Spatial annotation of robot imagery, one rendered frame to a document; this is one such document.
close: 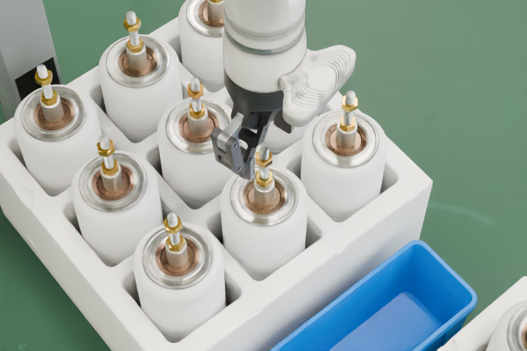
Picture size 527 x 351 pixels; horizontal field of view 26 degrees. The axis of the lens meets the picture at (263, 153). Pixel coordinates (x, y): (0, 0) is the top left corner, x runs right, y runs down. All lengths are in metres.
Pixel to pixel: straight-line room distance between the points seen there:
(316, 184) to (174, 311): 0.22
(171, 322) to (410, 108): 0.55
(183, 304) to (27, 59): 0.42
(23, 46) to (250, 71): 0.51
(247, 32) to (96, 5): 0.81
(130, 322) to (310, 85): 0.39
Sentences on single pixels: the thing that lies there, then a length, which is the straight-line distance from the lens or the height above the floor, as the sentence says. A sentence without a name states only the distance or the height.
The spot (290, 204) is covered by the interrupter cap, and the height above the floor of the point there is 0.25.
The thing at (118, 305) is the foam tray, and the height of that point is 0.18.
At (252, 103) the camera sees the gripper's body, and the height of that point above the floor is 0.48.
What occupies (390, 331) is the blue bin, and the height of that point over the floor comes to 0.00.
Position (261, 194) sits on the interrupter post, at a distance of 1.22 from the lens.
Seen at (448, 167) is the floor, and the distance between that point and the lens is 1.58.
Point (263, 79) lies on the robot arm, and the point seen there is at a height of 0.52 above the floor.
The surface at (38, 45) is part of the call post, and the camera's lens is 1.46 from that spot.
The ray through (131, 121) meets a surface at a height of 0.19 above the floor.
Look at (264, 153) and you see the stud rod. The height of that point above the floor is 0.35.
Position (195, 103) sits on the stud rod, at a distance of 1.25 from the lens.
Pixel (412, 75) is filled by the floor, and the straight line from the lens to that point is 1.66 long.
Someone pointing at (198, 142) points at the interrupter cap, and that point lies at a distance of 1.28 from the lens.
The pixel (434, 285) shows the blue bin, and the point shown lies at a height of 0.07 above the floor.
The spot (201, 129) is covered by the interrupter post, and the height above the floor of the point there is 0.26.
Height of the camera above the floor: 1.33
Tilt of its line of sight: 58 degrees down
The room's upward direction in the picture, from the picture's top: straight up
